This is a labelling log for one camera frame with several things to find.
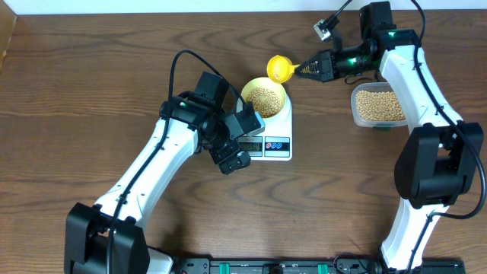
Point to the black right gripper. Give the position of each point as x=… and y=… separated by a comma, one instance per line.
x=329, y=68

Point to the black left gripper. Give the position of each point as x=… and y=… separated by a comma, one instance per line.
x=233, y=148

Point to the yellow measuring scoop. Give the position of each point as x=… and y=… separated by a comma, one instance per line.
x=283, y=66

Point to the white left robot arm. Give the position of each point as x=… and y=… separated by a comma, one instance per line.
x=108, y=237

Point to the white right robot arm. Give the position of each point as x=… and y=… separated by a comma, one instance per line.
x=442, y=154

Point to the white digital kitchen scale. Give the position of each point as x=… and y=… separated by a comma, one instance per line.
x=275, y=143

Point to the pale yellow bowl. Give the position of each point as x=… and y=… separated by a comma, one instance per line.
x=264, y=82

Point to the soybeans in bowl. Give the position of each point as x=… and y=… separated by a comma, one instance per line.
x=265, y=101

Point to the soybeans in container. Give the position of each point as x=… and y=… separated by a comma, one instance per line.
x=379, y=106

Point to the clear plastic container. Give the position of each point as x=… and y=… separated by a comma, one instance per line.
x=373, y=87

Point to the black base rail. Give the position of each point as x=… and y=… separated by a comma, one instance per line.
x=346, y=265

